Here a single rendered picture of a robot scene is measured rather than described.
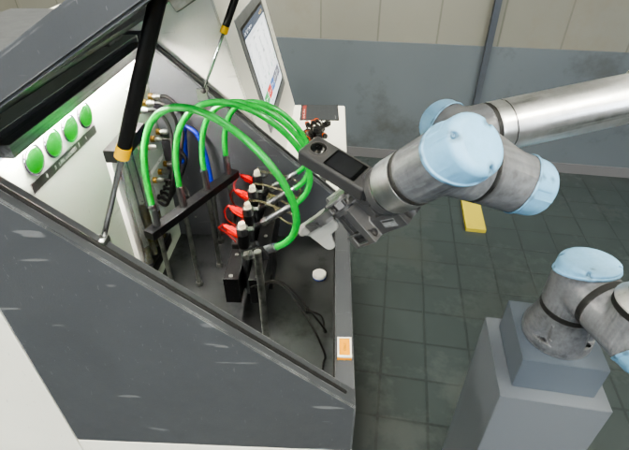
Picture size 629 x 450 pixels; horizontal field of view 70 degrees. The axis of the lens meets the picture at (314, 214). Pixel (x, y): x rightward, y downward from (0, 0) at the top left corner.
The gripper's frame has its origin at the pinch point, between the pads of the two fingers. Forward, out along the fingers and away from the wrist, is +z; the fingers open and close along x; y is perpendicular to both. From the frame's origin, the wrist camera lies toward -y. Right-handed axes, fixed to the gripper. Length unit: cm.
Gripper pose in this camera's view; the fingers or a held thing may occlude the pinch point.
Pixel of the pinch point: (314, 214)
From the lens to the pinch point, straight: 75.7
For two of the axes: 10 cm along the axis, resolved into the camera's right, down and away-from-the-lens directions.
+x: 6.1, -6.2, 4.9
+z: -4.4, 2.5, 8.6
